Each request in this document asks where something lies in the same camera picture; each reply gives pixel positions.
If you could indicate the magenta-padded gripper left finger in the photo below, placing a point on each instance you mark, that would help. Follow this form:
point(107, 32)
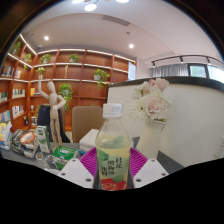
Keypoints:
point(75, 171)

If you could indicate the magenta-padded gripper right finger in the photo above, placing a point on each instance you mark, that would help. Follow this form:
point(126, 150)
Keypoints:
point(150, 171)

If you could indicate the yellow drink bottle white cap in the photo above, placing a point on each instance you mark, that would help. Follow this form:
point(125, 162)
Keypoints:
point(112, 146)

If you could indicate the green white box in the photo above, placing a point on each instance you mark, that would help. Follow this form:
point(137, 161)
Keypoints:
point(65, 156)

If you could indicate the green white drink carton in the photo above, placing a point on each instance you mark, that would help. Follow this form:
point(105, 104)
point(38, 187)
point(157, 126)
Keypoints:
point(43, 139)

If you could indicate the beige chair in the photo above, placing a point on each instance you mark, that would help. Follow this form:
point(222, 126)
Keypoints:
point(86, 123)

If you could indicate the stack of dark books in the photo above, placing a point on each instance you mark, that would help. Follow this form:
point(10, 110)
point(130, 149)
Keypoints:
point(25, 141)

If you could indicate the pink white flower bouquet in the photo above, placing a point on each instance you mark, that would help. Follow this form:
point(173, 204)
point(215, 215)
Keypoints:
point(151, 100)

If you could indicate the wooden artist mannequin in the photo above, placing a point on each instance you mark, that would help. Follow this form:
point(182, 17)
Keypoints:
point(53, 100)

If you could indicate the wooden shelf unit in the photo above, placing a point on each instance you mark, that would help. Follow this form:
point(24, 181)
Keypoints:
point(86, 71)

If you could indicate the white paper notice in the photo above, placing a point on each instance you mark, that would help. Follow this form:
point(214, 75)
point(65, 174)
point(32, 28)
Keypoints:
point(132, 71)

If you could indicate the grey curtain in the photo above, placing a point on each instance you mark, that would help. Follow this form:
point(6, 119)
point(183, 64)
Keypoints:
point(170, 70)

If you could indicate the window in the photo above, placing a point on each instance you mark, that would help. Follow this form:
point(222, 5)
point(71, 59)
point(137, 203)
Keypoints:
point(198, 71)

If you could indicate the recessed ceiling spotlight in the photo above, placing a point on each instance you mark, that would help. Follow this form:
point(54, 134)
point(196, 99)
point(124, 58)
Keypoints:
point(46, 38)
point(131, 46)

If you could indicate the ceiling air vent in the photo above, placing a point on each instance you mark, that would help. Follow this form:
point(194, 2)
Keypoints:
point(116, 20)

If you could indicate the multi-bulb ceiling lamp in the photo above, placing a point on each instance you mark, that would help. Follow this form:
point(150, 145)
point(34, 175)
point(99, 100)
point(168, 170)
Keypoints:
point(90, 6)

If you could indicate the white wall socket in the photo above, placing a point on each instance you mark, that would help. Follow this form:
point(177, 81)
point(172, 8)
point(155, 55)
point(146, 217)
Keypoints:
point(220, 146)

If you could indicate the black ceiling track rail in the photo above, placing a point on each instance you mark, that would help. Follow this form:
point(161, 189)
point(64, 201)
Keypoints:
point(181, 57)

